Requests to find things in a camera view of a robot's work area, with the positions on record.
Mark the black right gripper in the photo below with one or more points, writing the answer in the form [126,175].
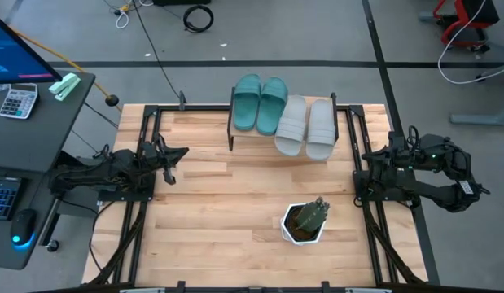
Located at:
[400,156]

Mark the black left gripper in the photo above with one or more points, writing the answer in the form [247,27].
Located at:
[156,160]

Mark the grey rubber slide sandal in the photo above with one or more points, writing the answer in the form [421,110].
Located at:
[291,126]
[321,130]

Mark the green rubber slide sandal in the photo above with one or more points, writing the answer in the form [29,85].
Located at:
[272,106]
[247,101]

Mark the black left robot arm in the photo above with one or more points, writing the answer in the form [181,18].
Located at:
[101,175]

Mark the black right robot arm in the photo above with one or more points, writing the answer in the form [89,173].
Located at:
[439,187]

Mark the wooden shelf with black legs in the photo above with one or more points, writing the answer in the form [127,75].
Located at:
[243,134]

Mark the black round plug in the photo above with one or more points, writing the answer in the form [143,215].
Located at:
[111,100]

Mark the green cactus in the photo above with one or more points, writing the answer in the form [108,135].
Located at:
[312,215]

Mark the grey desk foot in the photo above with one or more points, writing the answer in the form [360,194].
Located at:
[479,119]

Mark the white plant pot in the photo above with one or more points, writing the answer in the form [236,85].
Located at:
[285,228]

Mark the mint green stapler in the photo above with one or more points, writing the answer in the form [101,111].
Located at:
[64,86]

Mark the black office desk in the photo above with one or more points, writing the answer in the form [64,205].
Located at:
[40,138]

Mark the flat black box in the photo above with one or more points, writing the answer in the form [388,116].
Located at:
[182,2]

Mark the black caster wheel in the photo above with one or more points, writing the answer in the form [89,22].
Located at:
[53,246]

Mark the red and black chair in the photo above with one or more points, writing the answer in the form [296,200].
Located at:
[459,24]

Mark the white calculator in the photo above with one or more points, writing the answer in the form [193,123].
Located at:
[17,101]

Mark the black computer mouse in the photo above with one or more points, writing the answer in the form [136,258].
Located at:
[23,224]

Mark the black keyboard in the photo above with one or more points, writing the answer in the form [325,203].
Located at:
[3,199]

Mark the black computer monitor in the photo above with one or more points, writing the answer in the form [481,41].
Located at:
[15,57]

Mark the black aluminium table frame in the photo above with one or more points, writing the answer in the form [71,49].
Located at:
[202,108]

